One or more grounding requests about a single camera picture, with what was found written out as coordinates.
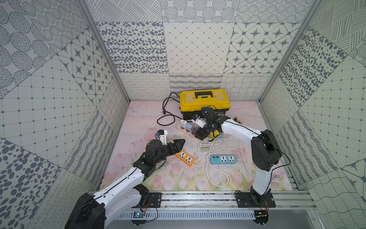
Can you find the orange USB power strip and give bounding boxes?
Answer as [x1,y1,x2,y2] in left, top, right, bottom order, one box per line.
[175,151,195,167]

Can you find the teal USB power strip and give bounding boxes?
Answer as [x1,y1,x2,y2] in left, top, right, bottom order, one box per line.
[210,155,237,165]

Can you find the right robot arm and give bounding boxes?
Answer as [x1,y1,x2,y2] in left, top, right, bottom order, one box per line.
[192,107,283,197]

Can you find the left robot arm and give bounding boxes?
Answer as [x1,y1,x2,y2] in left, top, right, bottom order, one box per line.
[64,139,185,229]

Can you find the yellow cube socket adapter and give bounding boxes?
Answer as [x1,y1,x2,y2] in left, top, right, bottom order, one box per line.
[209,130,220,139]

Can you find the white plug on mat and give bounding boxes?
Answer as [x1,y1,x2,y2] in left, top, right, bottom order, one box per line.
[271,175,281,184]

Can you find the cream power strip red sockets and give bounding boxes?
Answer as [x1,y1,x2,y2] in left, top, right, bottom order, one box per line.
[176,124,199,135]

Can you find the white charger adapter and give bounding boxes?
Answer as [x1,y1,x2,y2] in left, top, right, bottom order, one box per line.
[180,119,187,130]

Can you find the yellow black toolbox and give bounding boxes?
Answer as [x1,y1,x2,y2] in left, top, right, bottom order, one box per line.
[179,89,231,120]

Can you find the bundled white cable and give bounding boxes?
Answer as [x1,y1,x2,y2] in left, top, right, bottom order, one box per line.
[198,138,225,154]

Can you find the white power strip cable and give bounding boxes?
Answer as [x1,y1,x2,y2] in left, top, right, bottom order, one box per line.
[197,137,256,188]

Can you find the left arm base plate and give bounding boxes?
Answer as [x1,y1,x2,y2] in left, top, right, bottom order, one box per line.
[139,192,162,209]

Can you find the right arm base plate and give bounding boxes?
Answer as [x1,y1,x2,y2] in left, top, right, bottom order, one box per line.
[234,191,276,208]

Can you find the aluminium mounting rail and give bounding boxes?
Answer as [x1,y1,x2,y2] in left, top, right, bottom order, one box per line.
[158,190,316,210]

